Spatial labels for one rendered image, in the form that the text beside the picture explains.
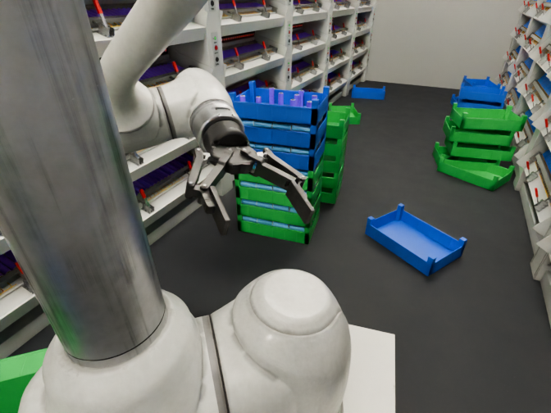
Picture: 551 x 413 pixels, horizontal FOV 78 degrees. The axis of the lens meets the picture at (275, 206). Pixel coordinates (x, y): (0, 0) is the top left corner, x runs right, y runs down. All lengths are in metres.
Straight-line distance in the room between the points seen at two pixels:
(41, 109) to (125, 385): 0.25
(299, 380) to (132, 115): 0.47
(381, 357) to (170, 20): 0.64
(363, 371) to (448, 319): 0.56
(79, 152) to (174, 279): 1.01
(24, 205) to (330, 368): 0.34
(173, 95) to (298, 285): 0.42
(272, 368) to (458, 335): 0.83
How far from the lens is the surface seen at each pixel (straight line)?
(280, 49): 2.08
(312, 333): 0.40
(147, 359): 0.38
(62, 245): 0.29
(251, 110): 1.17
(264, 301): 0.41
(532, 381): 1.17
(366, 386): 0.68
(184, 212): 1.53
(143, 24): 0.49
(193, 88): 0.68
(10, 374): 0.91
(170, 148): 1.34
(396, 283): 1.26
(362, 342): 0.73
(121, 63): 0.53
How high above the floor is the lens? 0.84
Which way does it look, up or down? 32 degrees down
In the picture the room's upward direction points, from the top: straight up
